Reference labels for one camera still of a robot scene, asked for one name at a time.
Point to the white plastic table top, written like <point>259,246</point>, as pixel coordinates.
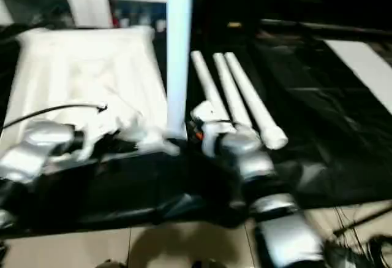
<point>86,72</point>

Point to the white plastic table leg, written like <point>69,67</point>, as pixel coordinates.
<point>257,108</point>
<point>231,90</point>
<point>208,84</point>
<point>179,47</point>

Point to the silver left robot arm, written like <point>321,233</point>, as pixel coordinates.
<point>33,151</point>

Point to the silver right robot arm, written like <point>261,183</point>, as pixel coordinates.
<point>269,200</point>

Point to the black mat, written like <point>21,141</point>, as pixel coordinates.
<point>306,133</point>

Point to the white board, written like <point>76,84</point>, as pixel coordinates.
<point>364,72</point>

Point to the black floor stand bar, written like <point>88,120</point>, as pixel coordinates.
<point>364,222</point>

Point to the black metal rail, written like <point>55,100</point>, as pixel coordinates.
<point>318,29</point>

